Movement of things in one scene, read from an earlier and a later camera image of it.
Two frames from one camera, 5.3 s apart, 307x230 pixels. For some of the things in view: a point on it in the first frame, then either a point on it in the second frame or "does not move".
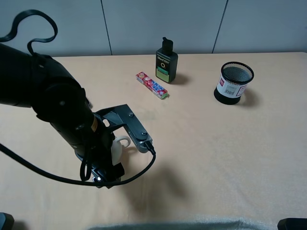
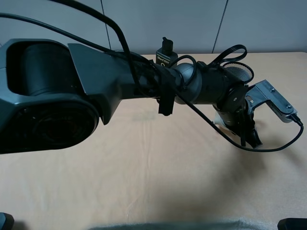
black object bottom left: x=6 y=221 does not move
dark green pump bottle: x=166 y=62 does not move
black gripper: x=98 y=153 → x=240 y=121
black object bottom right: x=292 y=224 does not move
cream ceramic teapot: x=116 y=149 → x=218 y=120
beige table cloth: x=229 y=131 does not move
